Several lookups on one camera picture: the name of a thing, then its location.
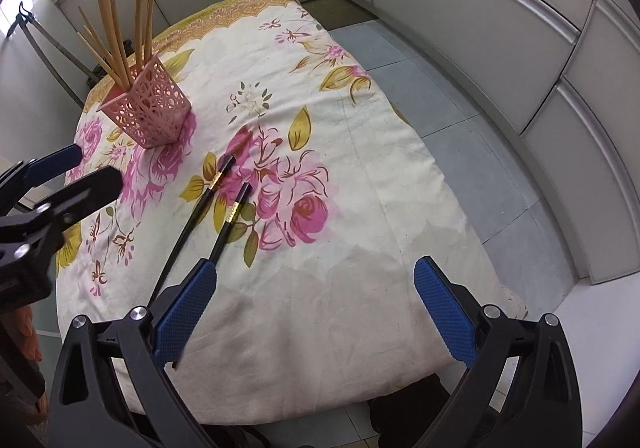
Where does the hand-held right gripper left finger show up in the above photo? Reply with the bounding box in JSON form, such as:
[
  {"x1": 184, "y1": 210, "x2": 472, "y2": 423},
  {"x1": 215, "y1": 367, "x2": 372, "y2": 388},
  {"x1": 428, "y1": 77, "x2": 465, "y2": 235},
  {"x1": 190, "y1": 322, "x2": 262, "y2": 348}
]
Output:
[{"x1": 49, "y1": 258, "x2": 218, "y2": 448}]

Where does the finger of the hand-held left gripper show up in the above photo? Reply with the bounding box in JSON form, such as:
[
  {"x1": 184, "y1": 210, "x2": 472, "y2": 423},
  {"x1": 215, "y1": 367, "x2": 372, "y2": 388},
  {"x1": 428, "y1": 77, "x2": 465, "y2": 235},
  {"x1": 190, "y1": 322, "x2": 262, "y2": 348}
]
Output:
[
  {"x1": 0, "y1": 143, "x2": 86, "y2": 209},
  {"x1": 22, "y1": 165, "x2": 124, "y2": 241}
]

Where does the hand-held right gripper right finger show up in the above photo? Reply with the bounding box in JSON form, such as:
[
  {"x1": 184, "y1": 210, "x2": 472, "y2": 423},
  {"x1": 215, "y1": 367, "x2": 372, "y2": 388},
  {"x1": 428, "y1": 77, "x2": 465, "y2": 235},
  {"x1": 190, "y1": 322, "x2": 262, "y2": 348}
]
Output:
[{"x1": 413, "y1": 255, "x2": 585, "y2": 448}]

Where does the black chopstick with gold band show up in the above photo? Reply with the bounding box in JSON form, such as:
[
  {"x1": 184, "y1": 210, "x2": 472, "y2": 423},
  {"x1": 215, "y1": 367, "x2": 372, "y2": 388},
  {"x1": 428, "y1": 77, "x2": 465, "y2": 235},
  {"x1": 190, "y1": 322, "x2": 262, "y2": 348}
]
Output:
[
  {"x1": 146, "y1": 155, "x2": 237, "y2": 309},
  {"x1": 171, "y1": 183, "x2": 252, "y2": 370}
]

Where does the pink perforated utensil holder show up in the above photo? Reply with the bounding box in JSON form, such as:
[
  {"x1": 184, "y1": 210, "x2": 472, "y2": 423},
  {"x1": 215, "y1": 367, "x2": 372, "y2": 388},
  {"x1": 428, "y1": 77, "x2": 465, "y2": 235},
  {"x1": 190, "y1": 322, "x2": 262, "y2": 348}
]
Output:
[{"x1": 96, "y1": 53, "x2": 192, "y2": 150}]

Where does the bundle of bamboo chopsticks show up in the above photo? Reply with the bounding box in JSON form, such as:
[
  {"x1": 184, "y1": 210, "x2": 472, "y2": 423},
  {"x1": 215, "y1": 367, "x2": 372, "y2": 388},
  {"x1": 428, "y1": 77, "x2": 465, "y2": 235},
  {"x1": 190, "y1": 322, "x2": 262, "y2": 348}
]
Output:
[{"x1": 76, "y1": 0, "x2": 162, "y2": 85}]

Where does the floral tablecloth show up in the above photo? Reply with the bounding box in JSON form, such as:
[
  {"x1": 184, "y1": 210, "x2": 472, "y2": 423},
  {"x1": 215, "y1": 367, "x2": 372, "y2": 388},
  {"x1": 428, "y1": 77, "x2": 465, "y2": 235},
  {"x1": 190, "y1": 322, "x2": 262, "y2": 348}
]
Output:
[{"x1": 54, "y1": 0, "x2": 528, "y2": 426}]

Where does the tall white cabinet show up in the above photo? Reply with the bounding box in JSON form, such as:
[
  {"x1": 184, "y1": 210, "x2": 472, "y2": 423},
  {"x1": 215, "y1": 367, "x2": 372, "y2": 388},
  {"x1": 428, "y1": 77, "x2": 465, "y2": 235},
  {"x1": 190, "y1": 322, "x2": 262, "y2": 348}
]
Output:
[{"x1": 365, "y1": 0, "x2": 640, "y2": 285}]

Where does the brown floor mat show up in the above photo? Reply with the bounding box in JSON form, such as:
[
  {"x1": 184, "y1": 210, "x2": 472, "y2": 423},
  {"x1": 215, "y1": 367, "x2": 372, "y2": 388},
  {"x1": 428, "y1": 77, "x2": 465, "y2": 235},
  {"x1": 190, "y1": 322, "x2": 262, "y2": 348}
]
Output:
[{"x1": 300, "y1": 0, "x2": 378, "y2": 29}]

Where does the long handled tool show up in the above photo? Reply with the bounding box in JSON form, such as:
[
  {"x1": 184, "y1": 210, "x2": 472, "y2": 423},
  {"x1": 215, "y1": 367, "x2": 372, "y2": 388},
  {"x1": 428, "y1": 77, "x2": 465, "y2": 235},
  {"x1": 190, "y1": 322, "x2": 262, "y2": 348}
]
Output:
[{"x1": 6, "y1": 1, "x2": 100, "y2": 109}]

